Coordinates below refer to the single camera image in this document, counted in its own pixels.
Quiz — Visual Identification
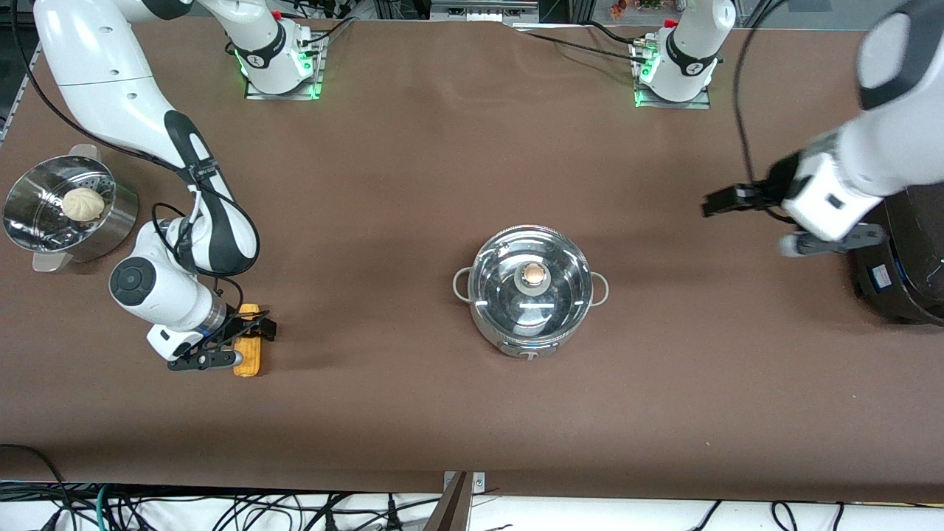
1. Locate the metal table edge bracket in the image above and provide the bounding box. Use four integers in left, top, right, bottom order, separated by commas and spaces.
426, 471, 486, 531

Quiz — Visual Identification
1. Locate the black rice cooker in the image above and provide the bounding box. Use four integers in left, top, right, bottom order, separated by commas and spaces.
848, 184, 944, 326

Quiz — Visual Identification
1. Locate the steel pot with handles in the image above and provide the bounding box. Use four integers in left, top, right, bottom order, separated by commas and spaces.
453, 225, 610, 361

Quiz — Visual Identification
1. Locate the black floor cable loop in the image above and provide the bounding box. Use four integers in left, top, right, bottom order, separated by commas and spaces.
0, 442, 69, 531

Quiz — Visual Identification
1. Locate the yellow corn cob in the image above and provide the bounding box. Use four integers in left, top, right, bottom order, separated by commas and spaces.
234, 304, 261, 378

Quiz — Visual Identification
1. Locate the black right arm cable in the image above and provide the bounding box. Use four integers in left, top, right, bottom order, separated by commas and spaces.
11, 0, 260, 280

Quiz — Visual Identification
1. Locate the black base power cable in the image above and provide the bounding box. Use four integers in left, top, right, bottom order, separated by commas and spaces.
583, 21, 644, 48
299, 16, 359, 46
516, 29, 650, 64

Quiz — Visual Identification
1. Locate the white steamed bun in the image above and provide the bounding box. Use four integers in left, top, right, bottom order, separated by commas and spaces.
61, 187, 105, 222

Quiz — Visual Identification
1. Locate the steel steamer pot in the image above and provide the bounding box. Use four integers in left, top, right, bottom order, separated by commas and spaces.
4, 145, 139, 274

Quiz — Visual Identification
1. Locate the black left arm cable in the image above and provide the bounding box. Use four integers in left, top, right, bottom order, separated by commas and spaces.
734, 0, 791, 187

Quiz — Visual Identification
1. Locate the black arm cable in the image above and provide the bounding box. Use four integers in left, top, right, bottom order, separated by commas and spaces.
734, 0, 791, 187
11, 0, 260, 280

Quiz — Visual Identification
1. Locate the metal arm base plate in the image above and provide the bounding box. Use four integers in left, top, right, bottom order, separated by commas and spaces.
245, 33, 326, 100
633, 41, 712, 110

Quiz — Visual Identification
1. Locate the glass pot lid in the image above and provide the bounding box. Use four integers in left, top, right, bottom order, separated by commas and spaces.
469, 226, 593, 347

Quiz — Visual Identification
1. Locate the brown table cover mat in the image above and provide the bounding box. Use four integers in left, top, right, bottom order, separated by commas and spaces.
0, 13, 944, 504

